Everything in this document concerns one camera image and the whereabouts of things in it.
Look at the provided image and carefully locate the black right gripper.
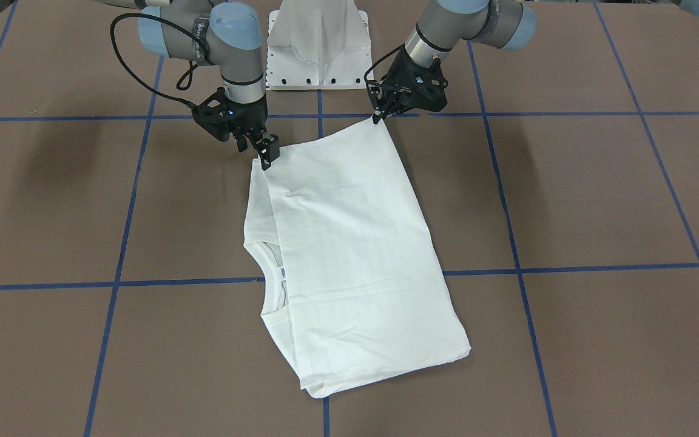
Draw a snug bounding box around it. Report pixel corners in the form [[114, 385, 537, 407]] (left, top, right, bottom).
[[230, 97, 280, 171]]

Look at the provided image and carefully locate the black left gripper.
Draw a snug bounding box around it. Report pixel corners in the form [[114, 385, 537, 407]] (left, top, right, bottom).
[[371, 48, 448, 124]]

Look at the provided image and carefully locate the white long-sleeve printed shirt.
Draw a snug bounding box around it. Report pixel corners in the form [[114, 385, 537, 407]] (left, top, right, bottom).
[[243, 119, 471, 399]]

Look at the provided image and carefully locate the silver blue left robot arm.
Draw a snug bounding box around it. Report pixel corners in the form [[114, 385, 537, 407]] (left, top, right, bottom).
[[363, 1, 536, 124]]

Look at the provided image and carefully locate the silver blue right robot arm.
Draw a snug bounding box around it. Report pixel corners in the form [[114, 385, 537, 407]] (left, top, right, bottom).
[[109, 1, 280, 171]]

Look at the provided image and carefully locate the white central mounting column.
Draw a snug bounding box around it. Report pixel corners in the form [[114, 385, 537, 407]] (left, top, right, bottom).
[[265, 1, 373, 90]]

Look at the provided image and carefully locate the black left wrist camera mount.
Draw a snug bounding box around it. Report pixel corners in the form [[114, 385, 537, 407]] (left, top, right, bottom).
[[365, 80, 385, 113]]

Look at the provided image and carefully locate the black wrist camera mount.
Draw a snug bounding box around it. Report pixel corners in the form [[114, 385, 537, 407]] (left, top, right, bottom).
[[365, 80, 385, 113], [191, 87, 237, 142]]

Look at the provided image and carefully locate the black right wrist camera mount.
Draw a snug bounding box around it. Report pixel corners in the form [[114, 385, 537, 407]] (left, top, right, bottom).
[[191, 87, 237, 142]]

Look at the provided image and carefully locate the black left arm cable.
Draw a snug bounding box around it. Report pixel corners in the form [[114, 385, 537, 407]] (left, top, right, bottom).
[[363, 44, 406, 92]]

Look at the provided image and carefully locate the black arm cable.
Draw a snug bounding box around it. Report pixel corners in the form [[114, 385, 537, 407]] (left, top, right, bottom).
[[110, 12, 212, 110], [363, 44, 406, 92]]

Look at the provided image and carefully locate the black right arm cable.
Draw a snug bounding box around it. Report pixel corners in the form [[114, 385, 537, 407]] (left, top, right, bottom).
[[110, 12, 212, 110]]

